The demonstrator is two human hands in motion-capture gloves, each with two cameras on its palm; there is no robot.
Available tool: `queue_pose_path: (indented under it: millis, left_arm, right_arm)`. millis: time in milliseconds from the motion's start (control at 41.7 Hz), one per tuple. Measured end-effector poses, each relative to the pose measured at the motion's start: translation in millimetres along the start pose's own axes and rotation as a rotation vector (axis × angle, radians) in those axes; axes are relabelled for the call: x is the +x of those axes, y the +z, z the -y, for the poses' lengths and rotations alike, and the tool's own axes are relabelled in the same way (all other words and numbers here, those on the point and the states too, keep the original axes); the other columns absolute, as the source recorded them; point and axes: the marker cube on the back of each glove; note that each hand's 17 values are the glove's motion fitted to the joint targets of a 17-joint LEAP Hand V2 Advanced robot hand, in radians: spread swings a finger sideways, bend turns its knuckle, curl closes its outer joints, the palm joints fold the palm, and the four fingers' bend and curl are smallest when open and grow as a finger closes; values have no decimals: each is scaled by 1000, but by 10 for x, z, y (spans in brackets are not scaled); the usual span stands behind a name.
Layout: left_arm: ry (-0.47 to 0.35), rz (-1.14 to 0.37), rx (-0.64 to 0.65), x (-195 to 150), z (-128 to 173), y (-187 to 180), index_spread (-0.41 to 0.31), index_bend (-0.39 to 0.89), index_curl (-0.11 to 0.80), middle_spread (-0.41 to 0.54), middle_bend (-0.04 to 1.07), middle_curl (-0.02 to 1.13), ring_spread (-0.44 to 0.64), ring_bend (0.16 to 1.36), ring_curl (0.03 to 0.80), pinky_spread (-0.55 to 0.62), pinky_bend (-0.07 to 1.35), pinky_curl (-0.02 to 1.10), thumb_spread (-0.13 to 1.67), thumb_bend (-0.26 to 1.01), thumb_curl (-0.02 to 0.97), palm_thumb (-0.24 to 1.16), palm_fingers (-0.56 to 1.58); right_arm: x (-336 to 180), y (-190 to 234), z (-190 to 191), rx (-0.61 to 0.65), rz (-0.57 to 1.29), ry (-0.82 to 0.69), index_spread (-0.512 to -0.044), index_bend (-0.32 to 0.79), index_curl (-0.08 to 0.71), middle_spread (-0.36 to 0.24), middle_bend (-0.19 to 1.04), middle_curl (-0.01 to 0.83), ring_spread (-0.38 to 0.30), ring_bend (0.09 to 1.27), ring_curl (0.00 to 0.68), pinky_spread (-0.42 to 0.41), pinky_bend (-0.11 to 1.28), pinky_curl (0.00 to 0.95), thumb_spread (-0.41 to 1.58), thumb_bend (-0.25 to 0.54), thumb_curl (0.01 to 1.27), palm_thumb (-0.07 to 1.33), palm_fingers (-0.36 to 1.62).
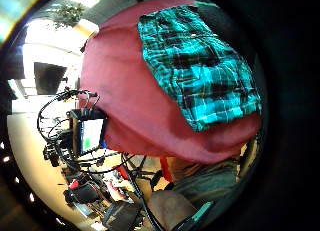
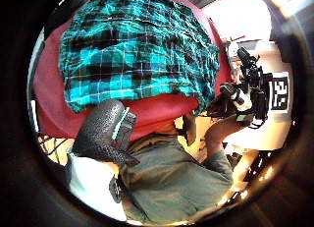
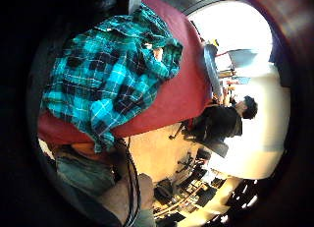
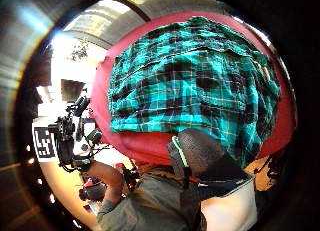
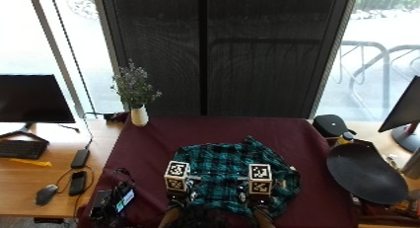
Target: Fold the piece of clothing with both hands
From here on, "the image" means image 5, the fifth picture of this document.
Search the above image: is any grey metal bike rack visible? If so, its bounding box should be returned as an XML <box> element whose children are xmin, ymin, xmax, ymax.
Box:
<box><xmin>349</xmin><ymin>44</ymin><xmax>420</xmax><ymax>103</ymax></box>
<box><xmin>335</xmin><ymin>39</ymin><xmax>392</xmax><ymax>112</ymax></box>

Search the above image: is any thin black cable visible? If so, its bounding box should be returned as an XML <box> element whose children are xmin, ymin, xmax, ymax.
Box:
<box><xmin>81</xmin><ymin>116</ymin><xmax>95</xmax><ymax>151</ymax></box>

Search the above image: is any dark red tablecloth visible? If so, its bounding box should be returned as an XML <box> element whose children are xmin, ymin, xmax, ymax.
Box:
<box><xmin>77</xmin><ymin>114</ymin><xmax>362</xmax><ymax>228</ymax></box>

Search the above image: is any black computer monitor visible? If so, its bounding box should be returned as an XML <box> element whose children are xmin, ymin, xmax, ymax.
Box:
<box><xmin>0</xmin><ymin>73</ymin><xmax>81</xmax><ymax>144</ymax></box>

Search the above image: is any yellow flat strip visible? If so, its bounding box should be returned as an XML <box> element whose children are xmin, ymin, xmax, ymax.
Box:
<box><xmin>10</xmin><ymin>157</ymin><xmax>54</xmax><ymax>168</ymax></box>

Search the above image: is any white vase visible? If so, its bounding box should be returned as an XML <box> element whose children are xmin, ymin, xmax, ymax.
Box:
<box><xmin>131</xmin><ymin>104</ymin><xmax>151</xmax><ymax>127</ymax></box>

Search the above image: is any black looped cable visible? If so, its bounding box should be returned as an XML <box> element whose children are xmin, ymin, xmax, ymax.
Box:
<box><xmin>55</xmin><ymin>165</ymin><xmax>96</xmax><ymax>219</ymax></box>

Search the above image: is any right glove marker cube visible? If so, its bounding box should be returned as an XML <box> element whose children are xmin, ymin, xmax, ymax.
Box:
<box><xmin>248</xmin><ymin>163</ymin><xmax>274</xmax><ymax>195</ymax></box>

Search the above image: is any black keyboard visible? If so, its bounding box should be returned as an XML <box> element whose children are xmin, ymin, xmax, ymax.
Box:
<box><xmin>0</xmin><ymin>139</ymin><xmax>51</xmax><ymax>161</ymax></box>

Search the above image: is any black phone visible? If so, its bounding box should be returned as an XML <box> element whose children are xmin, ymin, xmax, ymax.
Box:
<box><xmin>67</xmin><ymin>170</ymin><xmax>88</xmax><ymax>197</ymax></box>

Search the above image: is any black beaded blind cord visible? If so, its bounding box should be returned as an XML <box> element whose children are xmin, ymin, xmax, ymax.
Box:
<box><xmin>50</xmin><ymin>0</ymin><xmax>99</xmax><ymax>114</ymax></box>

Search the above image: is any person's left hand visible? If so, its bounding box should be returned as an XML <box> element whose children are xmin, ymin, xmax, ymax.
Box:
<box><xmin>167</xmin><ymin>175</ymin><xmax>204</xmax><ymax>207</ymax></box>

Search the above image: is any black box device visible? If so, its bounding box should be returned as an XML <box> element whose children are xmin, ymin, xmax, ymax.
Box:
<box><xmin>89</xmin><ymin>189</ymin><xmax>113</xmax><ymax>220</ymax></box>

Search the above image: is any grey window frame post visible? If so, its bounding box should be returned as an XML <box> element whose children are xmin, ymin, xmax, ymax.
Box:
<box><xmin>28</xmin><ymin>0</ymin><xmax>88</xmax><ymax>117</ymax></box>

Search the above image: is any black monitor with red stand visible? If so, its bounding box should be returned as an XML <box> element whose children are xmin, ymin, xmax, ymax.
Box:
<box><xmin>377</xmin><ymin>75</ymin><xmax>420</xmax><ymax>154</ymax></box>

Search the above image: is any green plaid shirt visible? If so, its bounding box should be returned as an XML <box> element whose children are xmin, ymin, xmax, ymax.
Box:
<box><xmin>171</xmin><ymin>135</ymin><xmax>303</xmax><ymax>220</ymax></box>

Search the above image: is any bunch of small pale flowers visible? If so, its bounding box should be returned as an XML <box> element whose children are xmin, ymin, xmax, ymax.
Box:
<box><xmin>111</xmin><ymin>58</ymin><xmax>164</xmax><ymax>110</ymax></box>

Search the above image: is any black mesh window screen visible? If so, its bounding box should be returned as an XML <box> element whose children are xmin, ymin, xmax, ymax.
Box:
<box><xmin>93</xmin><ymin>0</ymin><xmax>355</xmax><ymax>119</ymax></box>

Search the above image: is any person's right hand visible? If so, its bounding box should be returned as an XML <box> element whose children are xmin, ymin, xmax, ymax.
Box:
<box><xmin>236</xmin><ymin>177</ymin><xmax>276</xmax><ymax>208</ymax></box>

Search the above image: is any dark grey computer mouse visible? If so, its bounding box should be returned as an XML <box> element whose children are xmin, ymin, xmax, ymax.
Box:
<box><xmin>35</xmin><ymin>184</ymin><xmax>60</xmax><ymax>207</ymax></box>

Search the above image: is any left glove marker cube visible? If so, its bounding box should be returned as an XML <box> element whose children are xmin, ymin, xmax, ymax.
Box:
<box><xmin>163</xmin><ymin>160</ymin><xmax>192</xmax><ymax>192</ymax></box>

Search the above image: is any black power adapter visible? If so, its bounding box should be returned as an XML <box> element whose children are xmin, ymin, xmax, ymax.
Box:
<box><xmin>101</xmin><ymin>112</ymin><xmax>132</xmax><ymax>123</ymax></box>

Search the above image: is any glove marker cube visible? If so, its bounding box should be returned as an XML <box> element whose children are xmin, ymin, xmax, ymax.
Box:
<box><xmin>248</xmin><ymin>163</ymin><xmax>274</xmax><ymax>195</ymax></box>
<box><xmin>163</xmin><ymin>160</ymin><xmax>192</xmax><ymax>192</ymax></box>

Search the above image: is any small device with lit screen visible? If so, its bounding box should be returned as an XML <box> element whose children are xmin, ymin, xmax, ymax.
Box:
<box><xmin>113</xmin><ymin>187</ymin><xmax>137</xmax><ymax>214</ymax></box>

